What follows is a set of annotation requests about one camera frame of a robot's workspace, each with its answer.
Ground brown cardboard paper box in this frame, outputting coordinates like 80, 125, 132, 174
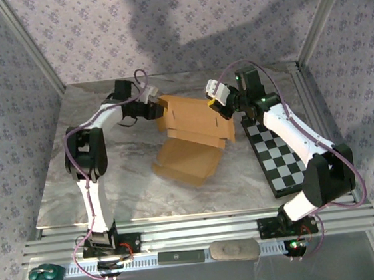
144, 87, 242, 193

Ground black white checkerboard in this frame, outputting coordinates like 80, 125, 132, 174
240, 109, 311, 202

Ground grey oval metal plate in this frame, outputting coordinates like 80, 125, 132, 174
208, 236, 262, 265

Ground dark rectangular bar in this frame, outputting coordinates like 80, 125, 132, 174
157, 247, 207, 268

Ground black right controller board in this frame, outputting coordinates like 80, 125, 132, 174
283, 237, 310, 259

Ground green tape roll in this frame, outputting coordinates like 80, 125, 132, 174
26, 261, 67, 280

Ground aluminium side rail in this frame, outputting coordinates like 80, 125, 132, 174
287, 56, 364, 211

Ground aluminium corner post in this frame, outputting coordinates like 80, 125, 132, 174
291, 0, 363, 65
0, 0, 68, 100

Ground aluminium frame rails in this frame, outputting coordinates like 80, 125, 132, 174
18, 194, 374, 269

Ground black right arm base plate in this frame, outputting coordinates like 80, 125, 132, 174
256, 212, 320, 241

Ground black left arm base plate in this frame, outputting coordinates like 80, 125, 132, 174
81, 232, 143, 260

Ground slotted grey cable duct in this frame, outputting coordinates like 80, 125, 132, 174
61, 240, 289, 279

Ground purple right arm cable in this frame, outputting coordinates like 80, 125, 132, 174
214, 48, 374, 269

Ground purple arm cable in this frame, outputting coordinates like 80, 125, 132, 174
53, 67, 171, 280
214, 48, 374, 269

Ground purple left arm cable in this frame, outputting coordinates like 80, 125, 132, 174
53, 67, 171, 280

